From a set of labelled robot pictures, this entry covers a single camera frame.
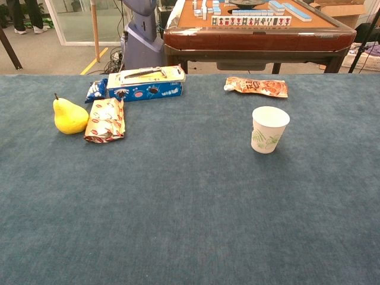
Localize white paper cup green print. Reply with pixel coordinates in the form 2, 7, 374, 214
251, 106, 291, 154

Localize blue felt table cloth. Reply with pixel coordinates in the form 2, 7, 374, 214
0, 73, 380, 285

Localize blue cookie box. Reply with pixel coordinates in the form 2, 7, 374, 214
106, 80, 183, 103

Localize utility knife blister pack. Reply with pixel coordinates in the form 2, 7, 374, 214
107, 65, 186, 87

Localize red and white snack bag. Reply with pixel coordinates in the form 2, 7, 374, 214
84, 97, 126, 144

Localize orange spouted drink pouch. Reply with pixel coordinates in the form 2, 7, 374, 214
224, 76, 289, 99

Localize small blue cookie packet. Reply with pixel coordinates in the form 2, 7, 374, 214
84, 78, 109, 104

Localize brown mahjong table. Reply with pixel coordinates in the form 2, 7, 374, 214
163, 0, 357, 74

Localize yellow pear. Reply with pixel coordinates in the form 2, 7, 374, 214
53, 93, 90, 135

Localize cluster of upright mahjong tiles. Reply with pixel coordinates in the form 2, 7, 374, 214
192, 0, 222, 21

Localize row of face-up mahjong tiles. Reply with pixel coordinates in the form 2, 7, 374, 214
211, 15, 292, 27

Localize short row blue-backed mahjong tiles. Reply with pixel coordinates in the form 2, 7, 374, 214
232, 9, 276, 17

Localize wooden pole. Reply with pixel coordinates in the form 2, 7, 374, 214
90, 0, 101, 63

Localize stacked blue-backed mahjong tiles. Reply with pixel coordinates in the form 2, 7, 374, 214
268, 0, 286, 16

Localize long row blue-backed mahjong tiles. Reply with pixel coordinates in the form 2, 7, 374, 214
282, 2, 312, 22

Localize white plastic basket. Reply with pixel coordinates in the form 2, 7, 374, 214
341, 44, 380, 71

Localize black tripod leg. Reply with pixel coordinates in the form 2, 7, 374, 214
348, 13, 380, 74

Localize cardboard box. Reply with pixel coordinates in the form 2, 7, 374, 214
308, 0, 369, 29

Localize black slanted table leg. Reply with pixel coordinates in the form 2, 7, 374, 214
0, 25, 23, 71

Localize black bag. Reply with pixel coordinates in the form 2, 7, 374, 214
354, 23, 380, 44

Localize person in black trousers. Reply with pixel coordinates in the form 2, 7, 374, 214
5, 0, 48, 35

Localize power strip with cables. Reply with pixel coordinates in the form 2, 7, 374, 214
103, 47, 124, 74

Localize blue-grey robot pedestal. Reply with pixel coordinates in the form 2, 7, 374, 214
121, 0, 165, 71

